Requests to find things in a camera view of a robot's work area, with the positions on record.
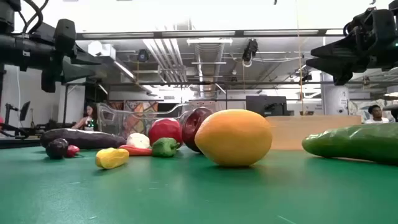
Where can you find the bright red apple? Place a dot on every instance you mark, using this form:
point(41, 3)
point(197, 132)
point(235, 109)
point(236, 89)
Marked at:
point(164, 130)

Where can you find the black ceiling spot lamp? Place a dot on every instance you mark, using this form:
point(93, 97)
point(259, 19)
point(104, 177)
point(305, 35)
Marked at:
point(142, 55)

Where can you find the small green bell pepper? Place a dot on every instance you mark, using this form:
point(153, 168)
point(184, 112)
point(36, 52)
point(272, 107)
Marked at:
point(163, 147)

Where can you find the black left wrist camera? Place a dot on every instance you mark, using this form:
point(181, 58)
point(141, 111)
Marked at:
point(65, 34)

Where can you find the white ceiling box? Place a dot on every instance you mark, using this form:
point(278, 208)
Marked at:
point(99, 49)

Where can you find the silver ceiling duct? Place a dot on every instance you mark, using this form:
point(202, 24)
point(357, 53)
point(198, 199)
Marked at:
point(209, 68)

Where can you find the green cucumber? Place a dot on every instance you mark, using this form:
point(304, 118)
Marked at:
point(357, 141)

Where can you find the dark red apple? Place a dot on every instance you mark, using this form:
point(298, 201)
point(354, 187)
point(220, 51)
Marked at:
point(194, 127)

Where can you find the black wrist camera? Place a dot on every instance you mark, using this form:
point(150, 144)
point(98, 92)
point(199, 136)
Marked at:
point(65, 34)
point(384, 25)

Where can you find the person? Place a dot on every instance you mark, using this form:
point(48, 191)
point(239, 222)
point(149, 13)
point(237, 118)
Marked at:
point(87, 119)
point(377, 115)

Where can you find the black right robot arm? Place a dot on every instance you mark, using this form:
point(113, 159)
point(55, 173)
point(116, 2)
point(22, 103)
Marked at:
point(394, 6)

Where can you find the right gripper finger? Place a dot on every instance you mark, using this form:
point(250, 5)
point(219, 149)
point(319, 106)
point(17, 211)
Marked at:
point(335, 51)
point(329, 67)

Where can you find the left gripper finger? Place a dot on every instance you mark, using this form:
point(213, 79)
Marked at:
point(73, 71)
point(84, 59)

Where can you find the small yellow pepper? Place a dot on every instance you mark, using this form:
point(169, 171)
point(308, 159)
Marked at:
point(112, 158)

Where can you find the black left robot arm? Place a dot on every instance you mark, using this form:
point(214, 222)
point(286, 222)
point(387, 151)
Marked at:
point(18, 49)

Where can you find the orange translucent basket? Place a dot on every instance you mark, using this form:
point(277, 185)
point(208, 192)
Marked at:
point(311, 132)

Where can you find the white garlic bulb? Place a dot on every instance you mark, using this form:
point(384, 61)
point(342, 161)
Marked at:
point(138, 140)

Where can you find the clear plastic basket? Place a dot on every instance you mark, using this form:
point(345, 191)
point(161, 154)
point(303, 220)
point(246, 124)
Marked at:
point(109, 118)

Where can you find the green table mat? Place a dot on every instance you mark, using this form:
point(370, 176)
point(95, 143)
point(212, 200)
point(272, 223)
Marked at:
point(186, 199)

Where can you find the large purple eggplant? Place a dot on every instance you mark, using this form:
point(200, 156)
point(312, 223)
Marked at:
point(87, 138)

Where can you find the small black monitor on arm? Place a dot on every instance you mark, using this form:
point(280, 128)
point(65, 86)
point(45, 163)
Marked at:
point(24, 110)

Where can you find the long red chili pepper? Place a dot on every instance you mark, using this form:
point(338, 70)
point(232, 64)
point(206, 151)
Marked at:
point(136, 151)

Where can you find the white round column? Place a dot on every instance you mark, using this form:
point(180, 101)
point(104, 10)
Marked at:
point(335, 96)

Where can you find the orange yellow mango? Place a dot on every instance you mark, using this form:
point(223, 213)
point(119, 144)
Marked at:
point(233, 138)

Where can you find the black hanging ceiling device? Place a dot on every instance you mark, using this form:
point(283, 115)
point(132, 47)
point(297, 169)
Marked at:
point(250, 49)

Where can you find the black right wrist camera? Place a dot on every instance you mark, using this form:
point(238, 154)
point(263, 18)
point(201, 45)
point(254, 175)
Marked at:
point(384, 25)

